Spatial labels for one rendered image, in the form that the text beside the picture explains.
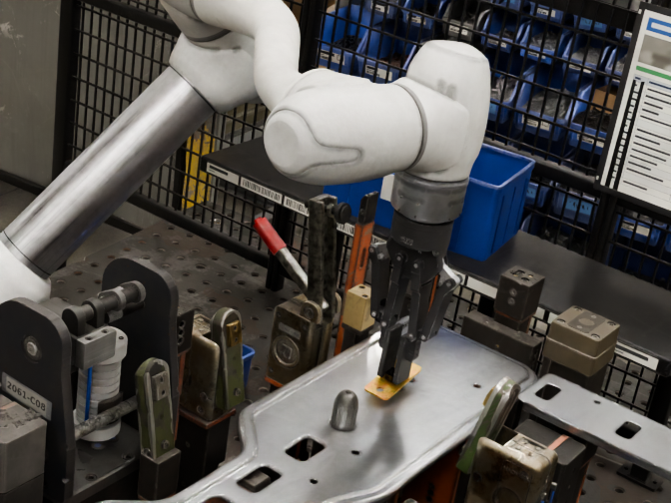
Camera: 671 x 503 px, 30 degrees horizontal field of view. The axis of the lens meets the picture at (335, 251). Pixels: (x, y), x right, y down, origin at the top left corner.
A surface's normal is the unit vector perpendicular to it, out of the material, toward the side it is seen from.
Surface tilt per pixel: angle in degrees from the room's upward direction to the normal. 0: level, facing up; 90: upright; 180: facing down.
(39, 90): 92
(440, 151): 104
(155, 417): 78
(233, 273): 0
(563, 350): 89
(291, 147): 91
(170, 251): 0
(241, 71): 98
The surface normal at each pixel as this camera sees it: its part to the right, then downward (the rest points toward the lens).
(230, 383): 0.81, 0.17
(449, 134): 0.56, 0.40
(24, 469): 0.80, 0.36
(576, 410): 0.15, -0.89
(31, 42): -0.50, 0.31
